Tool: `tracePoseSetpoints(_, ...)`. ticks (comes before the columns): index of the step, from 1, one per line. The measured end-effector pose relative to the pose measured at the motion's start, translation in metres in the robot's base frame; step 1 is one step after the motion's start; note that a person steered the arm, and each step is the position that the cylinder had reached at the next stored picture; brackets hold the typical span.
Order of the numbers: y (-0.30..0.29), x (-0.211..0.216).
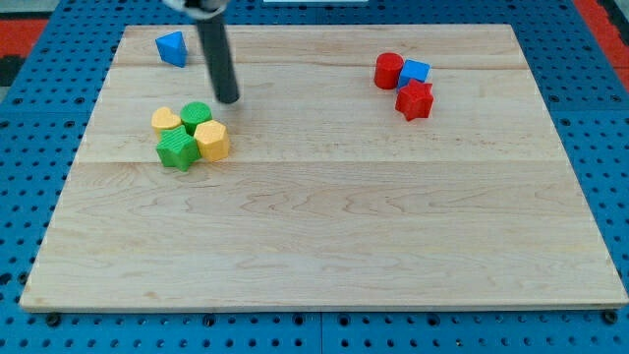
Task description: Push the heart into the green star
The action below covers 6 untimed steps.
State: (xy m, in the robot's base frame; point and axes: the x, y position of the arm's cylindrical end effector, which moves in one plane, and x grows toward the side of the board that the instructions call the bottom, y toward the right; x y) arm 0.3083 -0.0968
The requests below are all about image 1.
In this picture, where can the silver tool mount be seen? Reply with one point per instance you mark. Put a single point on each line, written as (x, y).
(198, 9)

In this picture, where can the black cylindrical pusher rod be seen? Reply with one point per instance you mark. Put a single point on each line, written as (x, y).
(218, 59)

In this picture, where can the yellow heart block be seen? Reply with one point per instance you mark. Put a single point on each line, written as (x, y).
(163, 118)

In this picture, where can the green star block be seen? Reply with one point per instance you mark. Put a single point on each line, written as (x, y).
(176, 148)

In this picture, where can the red star block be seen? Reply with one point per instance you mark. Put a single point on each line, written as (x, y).
(414, 100)

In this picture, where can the blue triangle block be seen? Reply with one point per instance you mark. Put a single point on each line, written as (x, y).
(172, 49)

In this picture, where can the green cylinder block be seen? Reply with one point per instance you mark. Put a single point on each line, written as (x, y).
(193, 114)

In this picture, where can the yellow hexagon block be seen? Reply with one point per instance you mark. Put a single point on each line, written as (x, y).
(213, 140)

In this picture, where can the red cylinder block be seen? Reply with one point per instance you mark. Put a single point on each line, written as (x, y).
(388, 66)

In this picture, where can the blue cube block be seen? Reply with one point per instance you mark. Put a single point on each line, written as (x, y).
(413, 70)

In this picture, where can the wooden board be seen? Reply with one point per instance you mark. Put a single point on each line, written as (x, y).
(329, 200)

